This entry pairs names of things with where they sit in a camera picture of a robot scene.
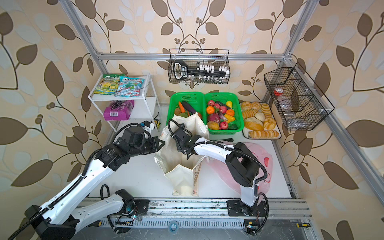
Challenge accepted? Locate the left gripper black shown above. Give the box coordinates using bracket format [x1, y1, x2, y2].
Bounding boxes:
[128, 135, 166, 159]

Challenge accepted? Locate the black-handled screwdriver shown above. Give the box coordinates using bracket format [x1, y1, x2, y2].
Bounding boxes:
[87, 220, 103, 228]

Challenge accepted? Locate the white two-tier shelf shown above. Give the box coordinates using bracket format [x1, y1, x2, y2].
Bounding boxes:
[88, 74, 161, 122]

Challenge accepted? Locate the red-capped bottle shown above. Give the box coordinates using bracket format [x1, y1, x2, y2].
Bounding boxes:
[274, 88, 292, 112]

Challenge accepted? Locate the cream canvas tote bag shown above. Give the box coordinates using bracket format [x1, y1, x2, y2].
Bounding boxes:
[155, 114, 209, 197]

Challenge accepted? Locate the green black wrench tool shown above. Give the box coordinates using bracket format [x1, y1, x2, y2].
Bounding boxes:
[211, 138, 234, 144]

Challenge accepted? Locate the yellow black tape measure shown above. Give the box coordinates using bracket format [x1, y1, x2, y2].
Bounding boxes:
[154, 119, 161, 130]

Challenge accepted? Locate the green basket with vegetables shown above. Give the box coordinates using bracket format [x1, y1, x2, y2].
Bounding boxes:
[167, 92, 207, 123]

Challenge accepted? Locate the yellow-handled screwdriver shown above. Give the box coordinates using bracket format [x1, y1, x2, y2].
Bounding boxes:
[296, 223, 311, 228]

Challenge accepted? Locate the black wire basket wall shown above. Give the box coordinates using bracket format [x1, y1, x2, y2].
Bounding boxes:
[264, 63, 335, 131]
[168, 48, 231, 88]

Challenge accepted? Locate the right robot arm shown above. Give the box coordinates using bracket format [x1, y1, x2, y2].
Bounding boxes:
[167, 119, 268, 216]

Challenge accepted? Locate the magenta snack bag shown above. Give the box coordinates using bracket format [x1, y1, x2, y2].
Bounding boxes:
[103, 100, 135, 121]

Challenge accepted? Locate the black wire basket right wall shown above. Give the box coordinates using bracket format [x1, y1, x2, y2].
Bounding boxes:
[264, 63, 335, 131]

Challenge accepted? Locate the yellow-green snack packet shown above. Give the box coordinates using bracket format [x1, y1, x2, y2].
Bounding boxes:
[93, 74, 126, 95]

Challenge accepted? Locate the orange carrot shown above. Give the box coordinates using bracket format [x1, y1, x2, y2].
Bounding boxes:
[178, 102, 186, 113]

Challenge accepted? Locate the green basket with fruit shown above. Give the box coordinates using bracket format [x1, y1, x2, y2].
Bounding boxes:
[203, 93, 245, 135]

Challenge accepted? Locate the purple eggplant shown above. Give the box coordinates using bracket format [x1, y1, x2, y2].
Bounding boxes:
[182, 101, 197, 115]

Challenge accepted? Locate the pink plastic grocery bag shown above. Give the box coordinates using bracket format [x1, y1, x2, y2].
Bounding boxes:
[208, 142, 273, 194]

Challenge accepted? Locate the teal-red snack packet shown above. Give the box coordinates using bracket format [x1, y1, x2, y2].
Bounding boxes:
[114, 77, 145, 97]

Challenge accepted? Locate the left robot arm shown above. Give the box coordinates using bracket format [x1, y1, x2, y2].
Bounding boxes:
[9, 123, 165, 240]

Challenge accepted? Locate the tray of bread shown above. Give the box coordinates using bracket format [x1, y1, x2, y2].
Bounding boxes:
[240, 101, 282, 140]

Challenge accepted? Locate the black wire basket back wall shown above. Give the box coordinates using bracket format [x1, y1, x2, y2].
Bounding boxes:
[168, 48, 231, 88]

